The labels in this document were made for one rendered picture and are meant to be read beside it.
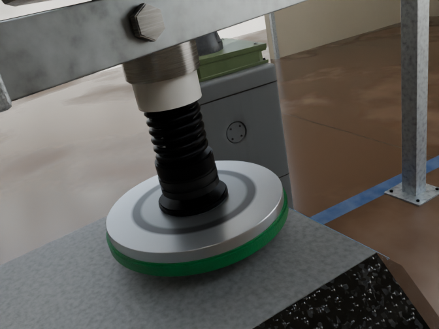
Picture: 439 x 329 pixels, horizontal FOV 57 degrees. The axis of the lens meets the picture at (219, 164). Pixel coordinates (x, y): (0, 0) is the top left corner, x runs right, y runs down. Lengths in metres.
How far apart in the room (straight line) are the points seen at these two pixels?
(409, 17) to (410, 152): 0.62
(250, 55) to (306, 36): 5.18
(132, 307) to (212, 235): 0.11
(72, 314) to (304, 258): 0.25
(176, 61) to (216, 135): 0.98
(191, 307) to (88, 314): 0.11
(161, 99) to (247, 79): 0.99
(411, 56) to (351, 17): 5.24
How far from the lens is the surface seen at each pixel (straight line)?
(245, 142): 1.43
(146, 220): 0.47
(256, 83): 1.41
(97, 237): 0.59
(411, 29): 1.97
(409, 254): 1.85
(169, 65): 0.40
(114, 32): 0.34
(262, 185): 0.48
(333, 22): 6.95
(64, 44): 0.32
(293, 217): 0.52
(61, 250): 0.59
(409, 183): 2.21
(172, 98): 0.41
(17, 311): 0.52
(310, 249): 0.47
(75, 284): 0.51
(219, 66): 1.39
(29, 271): 0.58
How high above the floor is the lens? 1.12
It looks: 23 degrees down
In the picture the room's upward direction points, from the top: 12 degrees counter-clockwise
